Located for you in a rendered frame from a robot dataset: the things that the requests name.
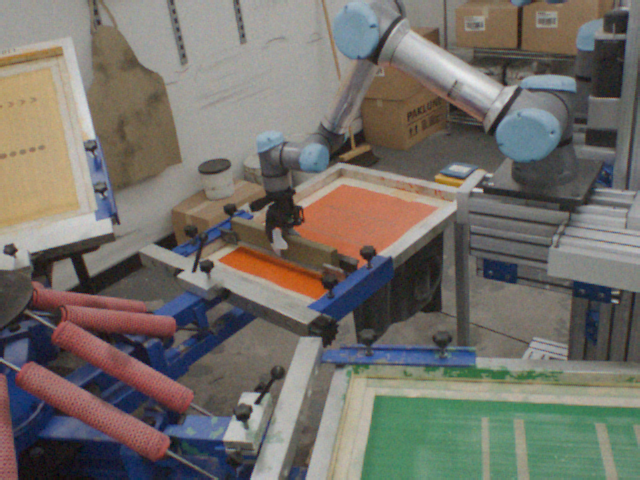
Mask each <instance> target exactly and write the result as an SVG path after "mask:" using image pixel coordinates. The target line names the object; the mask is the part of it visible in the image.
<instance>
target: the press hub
mask: <svg viewBox="0 0 640 480"><path fill-rule="evenodd" d="M33 294H34V287H33V284H32V282H31V280H30V279H29V277H28V276H27V275H25V274H24V273H21V272H19V271H15V270H6V269H0V332H1V331H3V330H4V329H6V328H7V327H8V326H10V325H11V324H12V323H14V322H16V321H17V319H18V318H19V317H20V316H21V315H22V314H23V313H24V312H25V310H26V309H27V308H28V306H29V305H30V303H31V301H32V298H33ZM43 368H45V369H47V370H49V371H51V372H52V373H54V374H57V375H59V376H61V377H63V378H64V377H66V376H67V375H69V374H70V373H72V372H74V371H75V370H77V369H74V368H69V367H62V366H45V367H43ZM0 373H2V374H4V375H6V379H7V389H8V397H9V407H10V416H12V424H13V434H14V443H15V450H18V451H19V452H20V453H19V463H18V479H19V480H98V478H91V477H79V476H65V475H55V474H56V473H57V472H58V471H60V470H61V469H62V467H64V466H65V465H66V464H67V463H68V462H69V461H70V460H71V459H73V458H74V457H75V456H77V455H78V454H79V452H80V451H81V450H82V449H83V448H84V447H83V443H82V442H72V441H57V440H41V439H38V435H39V433H40V432H41V431H42V430H43V429H44V428H45V427H46V424H47V423H48V422H49V420H50V418H51V416H63V417H72V416H70V415H68V414H67V413H65V412H63V411H61V410H59V409H57V408H55V407H53V406H51V405H49V403H47V402H45V401H44V400H42V399H40V398H38V397H36V396H33V395H32V394H30V393H28V392H26V391H24V390H22V389H21V388H19V387H17V386H16V382H17V381H15V378H16V376H17V375H18V372H16V371H14V370H11V369H10V368H8V367H6V366H4V365H2V364H1V362H0ZM82 389H84V390H85V391H87V392H89V393H91V394H93V395H94V396H96V397H98V398H101V399H103V396H102V393H101V390H100V388H98V386H97V384H96V383H95V380H92V381H91V383H89V384H88V385H86V386H85V387H83V388H82Z"/></svg>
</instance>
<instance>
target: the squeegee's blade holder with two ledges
mask: <svg viewBox="0 0 640 480"><path fill-rule="evenodd" d="M238 245H240V246H242V247H245V248H249V249H252V250H254V251H257V252H260V253H263V254H265V255H269V256H272V258H275V259H277V260H280V261H283V262H286V263H289V264H292V265H295V266H298V267H300V268H303V269H306V270H310V271H312V272H315V273H318V274H321V275H323V274H325V270H323V269H320V268H317V267H314V266H312V265H309V264H305V263H302V262H299V261H297V260H294V259H291V258H288V256H284V255H282V254H281V256H279V255H278V254H277V253H276V252H273V251H270V250H267V249H264V248H261V247H258V246H255V245H252V244H250V243H247V242H243V241H239V242H238Z"/></svg>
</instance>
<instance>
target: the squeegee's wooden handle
mask: <svg viewBox="0 0 640 480"><path fill-rule="evenodd" d="M231 224H232V229H233V231H234V232H236V233H237V238H238V242H239V241H243V242H247V243H250V244H252V245H255V246H258V247H261V248H264V249H267V250H270V251H273V252H275V251H274V249H273V247H272V246H271V243H270V242H269V240H268V238H267V234H265V229H264V227H265V225H262V224H259V223H256V222H253V221H250V220H247V219H242V218H239V216H235V218H233V219H232V220H231ZM280 231H281V238H282V240H283V241H284V242H285V243H286V244H288V248H286V249H281V254H282V255H284V256H288V258H291V259H294V260H297V261H299V262H302V263H305V264H309V265H312V266H314V267H317V268H320V269H323V270H325V267H323V266H322V265H323V263H324V264H328V265H331V266H334V267H336V268H339V269H340V265H339V256H338V250H337V248H334V247H331V246H328V245H324V244H321V243H318V242H315V241H311V240H308V239H304V238H301V236H298V235H295V234H292V233H286V232H283V231H282V230H280Z"/></svg>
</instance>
